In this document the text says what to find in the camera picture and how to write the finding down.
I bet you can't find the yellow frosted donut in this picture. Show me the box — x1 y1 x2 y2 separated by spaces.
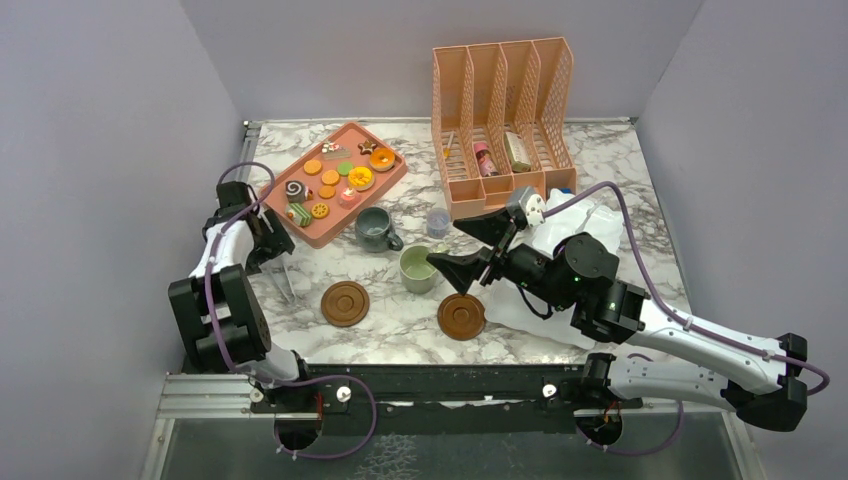
347 166 375 192

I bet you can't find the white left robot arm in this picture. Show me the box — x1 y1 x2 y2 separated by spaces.
168 207 315 411

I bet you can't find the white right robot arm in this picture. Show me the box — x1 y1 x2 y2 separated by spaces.
197 183 811 432

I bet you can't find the light green ceramic mug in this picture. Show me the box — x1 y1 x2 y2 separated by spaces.
399 245 438 295

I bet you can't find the right brown wooden coaster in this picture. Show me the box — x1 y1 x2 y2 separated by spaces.
437 294 486 341

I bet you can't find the brown wooden coaster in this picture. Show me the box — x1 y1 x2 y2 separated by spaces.
437 294 486 341
320 281 370 327

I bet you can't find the white tiered dessert stand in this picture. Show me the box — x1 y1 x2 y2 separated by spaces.
485 188 627 351

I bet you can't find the green layered cake slice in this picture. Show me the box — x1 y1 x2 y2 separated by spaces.
285 203 313 228

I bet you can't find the pink bottle in organizer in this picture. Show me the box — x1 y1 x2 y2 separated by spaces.
473 141 499 177

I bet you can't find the yellow flower cookie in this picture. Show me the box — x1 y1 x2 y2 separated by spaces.
311 202 330 219

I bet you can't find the orange round biscuit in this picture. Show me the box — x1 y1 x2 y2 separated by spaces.
303 159 323 176

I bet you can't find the pink dessert tray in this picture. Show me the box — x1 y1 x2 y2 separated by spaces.
260 122 408 249

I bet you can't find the tan box in organizer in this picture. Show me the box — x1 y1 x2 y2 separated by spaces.
504 131 532 173

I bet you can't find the dark blue-green ceramic mug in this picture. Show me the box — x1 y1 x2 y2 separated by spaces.
354 207 404 253

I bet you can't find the pink snowball cake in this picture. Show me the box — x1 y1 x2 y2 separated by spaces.
338 188 361 210

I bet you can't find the green macaron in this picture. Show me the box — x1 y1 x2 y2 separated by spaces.
336 162 355 177

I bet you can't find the pink mesh file organizer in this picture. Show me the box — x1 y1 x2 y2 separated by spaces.
431 37 577 219

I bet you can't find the left brown wooden coaster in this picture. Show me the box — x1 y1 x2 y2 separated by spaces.
320 281 370 327

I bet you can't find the orange glazed donut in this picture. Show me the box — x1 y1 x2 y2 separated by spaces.
369 147 396 172

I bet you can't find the brown star cookie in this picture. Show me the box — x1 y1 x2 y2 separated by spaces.
358 139 377 156

